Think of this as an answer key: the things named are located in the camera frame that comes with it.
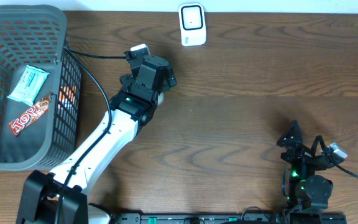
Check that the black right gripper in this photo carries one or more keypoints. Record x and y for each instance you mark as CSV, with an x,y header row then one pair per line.
x,y
302,152

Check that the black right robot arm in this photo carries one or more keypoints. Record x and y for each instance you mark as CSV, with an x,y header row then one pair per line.
x,y
307,193

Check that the dark grey plastic basket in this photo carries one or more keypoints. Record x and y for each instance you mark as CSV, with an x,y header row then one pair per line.
x,y
36,36

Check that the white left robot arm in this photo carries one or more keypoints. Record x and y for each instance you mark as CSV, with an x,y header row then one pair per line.
x,y
61,196

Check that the light blue wipes packet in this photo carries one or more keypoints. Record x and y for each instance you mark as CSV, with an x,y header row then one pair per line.
x,y
29,85

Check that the green lid jar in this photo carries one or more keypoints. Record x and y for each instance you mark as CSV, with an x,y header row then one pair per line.
x,y
160,98

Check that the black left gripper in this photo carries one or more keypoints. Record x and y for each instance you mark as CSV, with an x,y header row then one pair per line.
x,y
163,82

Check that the white barcode scanner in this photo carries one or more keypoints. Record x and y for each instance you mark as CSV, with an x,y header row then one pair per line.
x,y
192,24

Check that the orange Top candy bar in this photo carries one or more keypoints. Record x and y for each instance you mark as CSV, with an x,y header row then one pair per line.
x,y
31,115

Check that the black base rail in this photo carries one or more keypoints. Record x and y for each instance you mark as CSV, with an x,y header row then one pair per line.
x,y
249,217

